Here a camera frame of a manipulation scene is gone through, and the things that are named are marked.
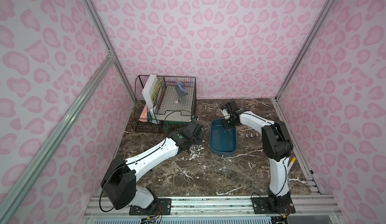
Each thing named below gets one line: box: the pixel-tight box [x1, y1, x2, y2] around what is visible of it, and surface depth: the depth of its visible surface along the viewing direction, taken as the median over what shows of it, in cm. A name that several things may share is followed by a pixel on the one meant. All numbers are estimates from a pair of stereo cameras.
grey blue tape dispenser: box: [174, 81, 188, 97], surface depth 95 cm
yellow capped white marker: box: [286, 157, 297, 174], surface depth 88 cm
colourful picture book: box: [150, 77, 165, 105], surface depth 99 cm
